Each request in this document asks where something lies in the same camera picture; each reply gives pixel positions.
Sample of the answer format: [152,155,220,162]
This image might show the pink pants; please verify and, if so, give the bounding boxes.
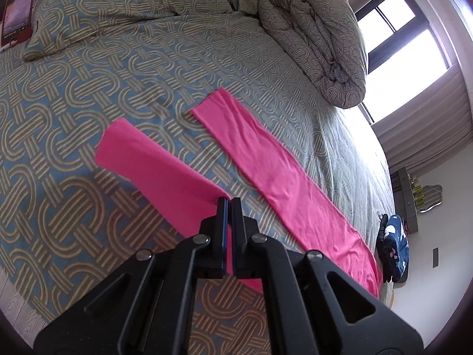
[95,88,382,296]

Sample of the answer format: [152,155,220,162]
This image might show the folded black garment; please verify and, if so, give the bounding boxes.
[376,214,392,283]

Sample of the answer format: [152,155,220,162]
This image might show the folded navy floral garment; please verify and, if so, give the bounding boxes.
[384,215,410,283]

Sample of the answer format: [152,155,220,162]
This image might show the grey dresser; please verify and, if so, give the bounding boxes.
[391,167,419,235]

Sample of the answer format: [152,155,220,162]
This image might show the cloud shaped mirror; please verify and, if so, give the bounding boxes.
[416,184,443,213]

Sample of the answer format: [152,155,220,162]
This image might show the right beige curtain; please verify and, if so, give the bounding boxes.
[372,64,472,176]

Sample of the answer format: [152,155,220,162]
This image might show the patterned grey bed sheet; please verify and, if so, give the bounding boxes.
[1,0,394,344]

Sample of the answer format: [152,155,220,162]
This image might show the dark framed window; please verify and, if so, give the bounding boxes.
[356,0,452,124]

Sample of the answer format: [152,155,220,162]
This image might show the folded patterned duvet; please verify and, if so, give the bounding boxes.
[237,0,368,109]

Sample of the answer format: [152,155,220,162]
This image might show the smartphone in red case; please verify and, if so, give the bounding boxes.
[1,0,34,51]

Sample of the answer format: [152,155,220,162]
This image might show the dark wall switch plate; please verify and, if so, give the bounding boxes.
[432,248,439,268]

